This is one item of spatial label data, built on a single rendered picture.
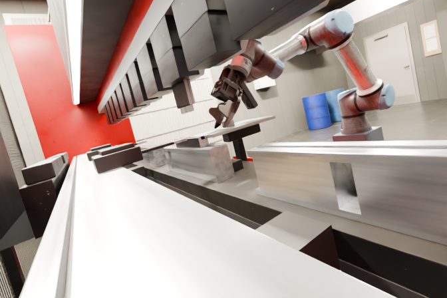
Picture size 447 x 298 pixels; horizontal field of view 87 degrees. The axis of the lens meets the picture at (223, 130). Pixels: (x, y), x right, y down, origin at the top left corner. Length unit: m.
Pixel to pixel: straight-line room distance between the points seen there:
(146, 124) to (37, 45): 2.15
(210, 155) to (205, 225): 0.45
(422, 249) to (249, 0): 0.38
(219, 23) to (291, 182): 0.33
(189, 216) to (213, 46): 0.37
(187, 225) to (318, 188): 0.25
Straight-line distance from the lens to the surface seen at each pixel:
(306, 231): 0.36
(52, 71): 2.94
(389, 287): 0.37
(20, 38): 3.05
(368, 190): 0.35
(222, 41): 0.50
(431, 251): 0.34
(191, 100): 0.71
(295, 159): 0.40
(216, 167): 0.63
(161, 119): 4.57
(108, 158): 0.64
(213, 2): 0.52
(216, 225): 0.18
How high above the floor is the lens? 1.06
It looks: 5 degrees down
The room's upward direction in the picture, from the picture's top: 14 degrees counter-clockwise
